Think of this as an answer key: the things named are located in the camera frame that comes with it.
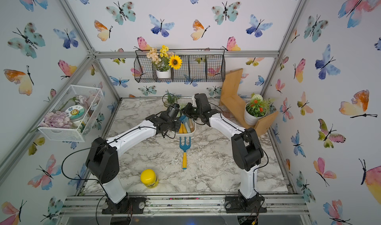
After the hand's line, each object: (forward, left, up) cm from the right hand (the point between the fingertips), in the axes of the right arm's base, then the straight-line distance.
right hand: (180, 108), depth 87 cm
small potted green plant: (+18, +10, -11) cm, 23 cm away
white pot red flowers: (0, -43, +3) cm, 43 cm away
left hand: (-5, +1, -7) cm, 8 cm away
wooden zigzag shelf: (+19, -34, -14) cm, 42 cm away
